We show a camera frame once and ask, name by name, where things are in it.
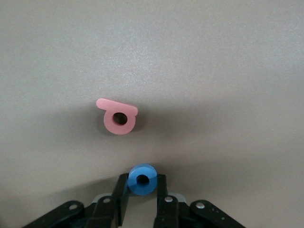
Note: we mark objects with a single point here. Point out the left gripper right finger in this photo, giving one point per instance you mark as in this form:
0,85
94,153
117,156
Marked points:
166,213

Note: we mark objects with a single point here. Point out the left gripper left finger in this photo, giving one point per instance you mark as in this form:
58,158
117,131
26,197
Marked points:
104,213

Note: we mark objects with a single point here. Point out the blue foam letter o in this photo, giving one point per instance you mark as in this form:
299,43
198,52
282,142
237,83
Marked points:
134,186

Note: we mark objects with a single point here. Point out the pink foam letter p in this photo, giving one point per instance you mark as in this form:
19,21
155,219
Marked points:
109,123

